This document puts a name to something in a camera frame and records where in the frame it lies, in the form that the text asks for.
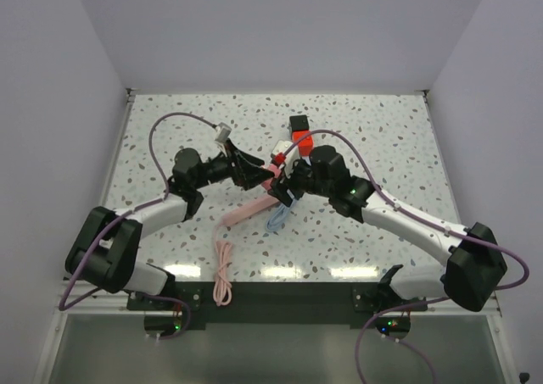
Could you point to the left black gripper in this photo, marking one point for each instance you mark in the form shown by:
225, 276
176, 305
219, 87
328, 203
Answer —
248, 176

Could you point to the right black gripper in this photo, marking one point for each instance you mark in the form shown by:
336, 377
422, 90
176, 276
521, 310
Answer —
280, 188

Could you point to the red cube plug adapter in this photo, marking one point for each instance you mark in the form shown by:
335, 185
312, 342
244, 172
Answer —
305, 143

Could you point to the black cube plug adapter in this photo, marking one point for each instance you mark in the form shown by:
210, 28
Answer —
298, 123

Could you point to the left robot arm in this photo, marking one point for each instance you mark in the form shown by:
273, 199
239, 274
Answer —
105, 251

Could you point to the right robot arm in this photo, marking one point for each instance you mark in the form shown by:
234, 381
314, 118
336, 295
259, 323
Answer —
470, 264

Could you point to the pink power strip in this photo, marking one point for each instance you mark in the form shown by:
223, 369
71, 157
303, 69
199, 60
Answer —
247, 210

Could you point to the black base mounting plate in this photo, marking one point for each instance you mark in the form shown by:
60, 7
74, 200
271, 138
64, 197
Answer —
288, 303

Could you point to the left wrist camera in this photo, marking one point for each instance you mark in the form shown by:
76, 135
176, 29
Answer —
223, 132

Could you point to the aluminium frame rail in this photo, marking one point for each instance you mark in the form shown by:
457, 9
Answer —
140, 302

